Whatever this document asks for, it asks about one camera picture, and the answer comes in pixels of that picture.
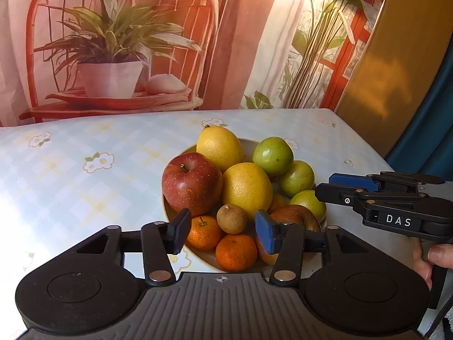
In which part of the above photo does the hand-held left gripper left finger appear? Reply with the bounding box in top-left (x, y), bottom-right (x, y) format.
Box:
top-left (75, 208), bottom-right (192, 287)

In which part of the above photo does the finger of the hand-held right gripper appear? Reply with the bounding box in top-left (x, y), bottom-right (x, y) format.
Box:
top-left (329, 172), bottom-right (445, 192)
top-left (314, 183), bottom-right (426, 217)

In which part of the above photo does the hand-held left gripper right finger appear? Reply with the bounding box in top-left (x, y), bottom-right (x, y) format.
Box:
top-left (255, 211), bottom-right (369, 287)

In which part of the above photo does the cream round plate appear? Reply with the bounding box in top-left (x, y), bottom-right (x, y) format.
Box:
top-left (162, 137), bottom-right (328, 273)

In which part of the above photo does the orange tangerine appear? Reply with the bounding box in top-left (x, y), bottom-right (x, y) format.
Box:
top-left (186, 215), bottom-right (224, 252)
top-left (215, 234), bottom-right (258, 273)
top-left (268, 194), bottom-right (288, 215)

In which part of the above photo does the yellow-green round fruit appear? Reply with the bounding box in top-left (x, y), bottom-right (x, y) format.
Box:
top-left (289, 190), bottom-right (327, 221)

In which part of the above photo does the large red apple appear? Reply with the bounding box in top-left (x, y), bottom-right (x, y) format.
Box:
top-left (255, 204), bottom-right (322, 266)

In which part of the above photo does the small brown round fruit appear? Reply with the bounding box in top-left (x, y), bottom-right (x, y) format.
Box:
top-left (217, 203), bottom-right (248, 235)

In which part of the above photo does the green round fruit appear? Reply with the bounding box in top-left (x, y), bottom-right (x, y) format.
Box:
top-left (252, 137), bottom-right (294, 177)
top-left (278, 160), bottom-right (315, 198)

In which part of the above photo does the large yellow grapefruit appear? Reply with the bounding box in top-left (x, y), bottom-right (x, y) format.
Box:
top-left (222, 162), bottom-right (274, 221)

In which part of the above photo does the yellow lemon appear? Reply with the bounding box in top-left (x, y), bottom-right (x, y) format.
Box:
top-left (196, 125), bottom-right (245, 173)

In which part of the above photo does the person's right hand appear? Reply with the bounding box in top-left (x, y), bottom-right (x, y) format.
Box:
top-left (412, 237), bottom-right (453, 291)

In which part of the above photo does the blue curtain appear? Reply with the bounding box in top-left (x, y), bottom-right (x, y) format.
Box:
top-left (385, 78), bottom-right (453, 185)

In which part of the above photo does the floral checked tablecloth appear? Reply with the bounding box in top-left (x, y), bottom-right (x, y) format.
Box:
top-left (0, 108), bottom-right (397, 337)

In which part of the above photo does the yellow panel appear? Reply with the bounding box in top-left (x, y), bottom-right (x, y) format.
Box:
top-left (334, 0), bottom-right (453, 156)

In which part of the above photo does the printed plant backdrop poster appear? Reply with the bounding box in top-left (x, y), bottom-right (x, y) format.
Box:
top-left (0, 0), bottom-right (393, 128)

